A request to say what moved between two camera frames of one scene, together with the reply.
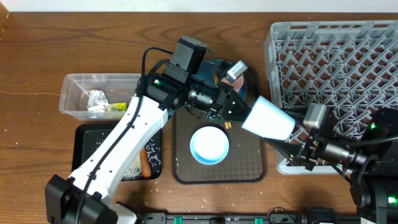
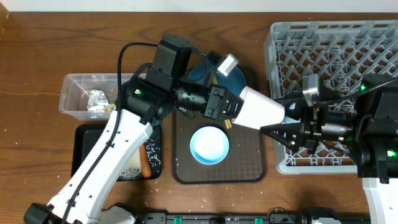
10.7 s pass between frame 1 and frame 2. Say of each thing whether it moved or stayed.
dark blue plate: stayed
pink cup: moved
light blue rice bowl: stayed
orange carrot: stayed
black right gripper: moved
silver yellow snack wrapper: stayed
